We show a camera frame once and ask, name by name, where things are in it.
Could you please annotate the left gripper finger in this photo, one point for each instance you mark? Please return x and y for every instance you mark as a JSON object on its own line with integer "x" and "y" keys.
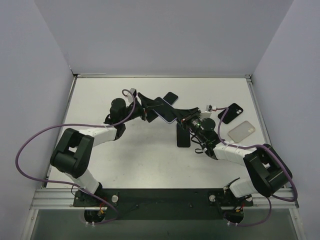
{"x": 150, "y": 116}
{"x": 147, "y": 103}

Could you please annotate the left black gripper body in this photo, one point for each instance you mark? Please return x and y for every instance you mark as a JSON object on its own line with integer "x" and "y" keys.
{"x": 144, "y": 113}

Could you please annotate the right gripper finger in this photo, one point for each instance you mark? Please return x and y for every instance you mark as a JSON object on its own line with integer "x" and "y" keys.
{"x": 183, "y": 113}
{"x": 180, "y": 119}

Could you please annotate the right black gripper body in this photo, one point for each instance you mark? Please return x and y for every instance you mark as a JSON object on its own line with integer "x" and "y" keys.
{"x": 186, "y": 118}

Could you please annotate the black smartphone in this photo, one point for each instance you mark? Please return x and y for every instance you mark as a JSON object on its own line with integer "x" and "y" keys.
{"x": 183, "y": 139}

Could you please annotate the lilac phone case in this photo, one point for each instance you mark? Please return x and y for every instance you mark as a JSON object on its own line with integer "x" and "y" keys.
{"x": 164, "y": 111}

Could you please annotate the dark smartphone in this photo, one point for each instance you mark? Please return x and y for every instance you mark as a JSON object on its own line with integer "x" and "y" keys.
{"x": 170, "y": 98}

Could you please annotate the black phone case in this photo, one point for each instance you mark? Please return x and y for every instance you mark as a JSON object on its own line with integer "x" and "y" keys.
{"x": 234, "y": 110}

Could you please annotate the beige phone case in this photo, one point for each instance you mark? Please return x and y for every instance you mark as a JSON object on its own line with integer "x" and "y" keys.
{"x": 242, "y": 131}

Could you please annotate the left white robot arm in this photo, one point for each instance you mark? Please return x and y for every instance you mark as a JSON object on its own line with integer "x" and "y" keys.
{"x": 72, "y": 153}

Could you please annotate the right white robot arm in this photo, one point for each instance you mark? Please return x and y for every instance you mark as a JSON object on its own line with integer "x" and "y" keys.
{"x": 267, "y": 172}

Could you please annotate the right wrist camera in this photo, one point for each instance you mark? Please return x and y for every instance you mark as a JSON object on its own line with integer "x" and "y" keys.
{"x": 208, "y": 111}

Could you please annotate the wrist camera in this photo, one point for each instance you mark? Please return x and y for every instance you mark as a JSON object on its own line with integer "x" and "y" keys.
{"x": 208, "y": 111}
{"x": 131, "y": 95}

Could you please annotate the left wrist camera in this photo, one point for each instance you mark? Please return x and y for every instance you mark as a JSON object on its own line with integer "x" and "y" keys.
{"x": 131, "y": 95}

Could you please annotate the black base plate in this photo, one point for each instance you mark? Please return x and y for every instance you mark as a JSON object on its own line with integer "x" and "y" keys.
{"x": 162, "y": 204}

